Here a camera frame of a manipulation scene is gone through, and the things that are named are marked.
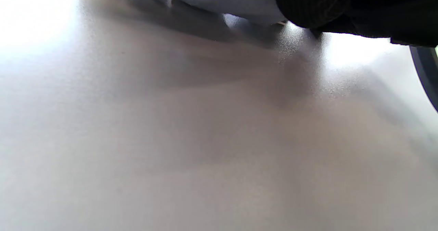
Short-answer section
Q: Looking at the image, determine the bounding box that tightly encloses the person's right hand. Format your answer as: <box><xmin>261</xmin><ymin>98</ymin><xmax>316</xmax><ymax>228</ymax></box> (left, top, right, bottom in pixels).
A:
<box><xmin>320</xmin><ymin>0</ymin><xmax>438</xmax><ymax>47</ymax></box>

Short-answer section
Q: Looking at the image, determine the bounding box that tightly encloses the person's left hand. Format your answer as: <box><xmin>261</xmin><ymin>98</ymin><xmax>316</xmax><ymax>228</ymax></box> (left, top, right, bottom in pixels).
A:
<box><xmin>270</xmin><ymin>0</ymin><xmax>352</xmax><ymax>28</ymax></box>

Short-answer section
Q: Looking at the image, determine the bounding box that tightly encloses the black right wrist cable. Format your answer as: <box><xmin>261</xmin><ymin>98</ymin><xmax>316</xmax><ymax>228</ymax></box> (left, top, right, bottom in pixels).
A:
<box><xmin>410</xmin><ymin>46</ymin><xmax>438</xmax><ymax>113</ymax></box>

